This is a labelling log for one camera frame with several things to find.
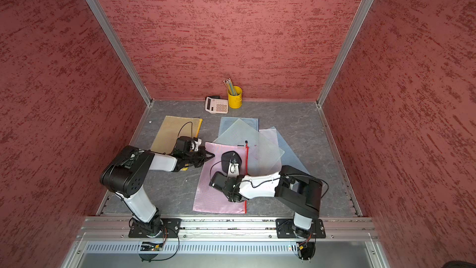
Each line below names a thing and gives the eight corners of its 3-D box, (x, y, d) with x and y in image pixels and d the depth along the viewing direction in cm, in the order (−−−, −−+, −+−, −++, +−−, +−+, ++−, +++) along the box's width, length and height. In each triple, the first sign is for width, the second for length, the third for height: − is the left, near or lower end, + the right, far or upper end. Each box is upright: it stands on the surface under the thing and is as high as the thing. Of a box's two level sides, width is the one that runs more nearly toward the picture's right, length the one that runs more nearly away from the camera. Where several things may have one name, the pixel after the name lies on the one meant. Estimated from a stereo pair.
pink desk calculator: (204, 113, 117) (203, 110, 114) (207, 98, 126) (206, 94, 123) (227, 114, 117) (227, 110, 114) (229, 98, 126) (228, 94, 123)
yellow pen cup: (228, 108, 119) (227, 96, 111) (229, 98, 126) (228, 85, 117) (241, 108, 119) (242, 96, 111) (242, 98, 126) (242, 85, 117)
